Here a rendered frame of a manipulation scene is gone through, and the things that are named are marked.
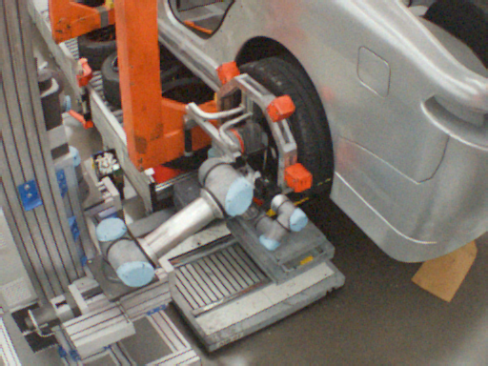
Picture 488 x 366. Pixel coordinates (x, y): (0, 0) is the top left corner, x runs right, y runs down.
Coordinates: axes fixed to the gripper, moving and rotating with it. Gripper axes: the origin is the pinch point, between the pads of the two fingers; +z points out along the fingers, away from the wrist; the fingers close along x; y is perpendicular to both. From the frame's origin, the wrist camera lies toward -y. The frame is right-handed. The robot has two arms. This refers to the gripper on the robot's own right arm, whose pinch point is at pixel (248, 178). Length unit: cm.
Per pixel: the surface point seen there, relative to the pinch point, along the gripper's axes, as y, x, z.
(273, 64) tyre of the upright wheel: 42, -20, 19
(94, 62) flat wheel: -36, -10, 226
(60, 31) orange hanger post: -11, 14, 253
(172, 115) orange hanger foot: -1, 3, 62
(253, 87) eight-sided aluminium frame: 32.2, -10.5, 18.5
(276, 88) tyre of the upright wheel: 36.7, -13.8, 6.9
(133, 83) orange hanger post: 24, 27, 59
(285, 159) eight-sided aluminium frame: 13.6, -8.8, -10.6
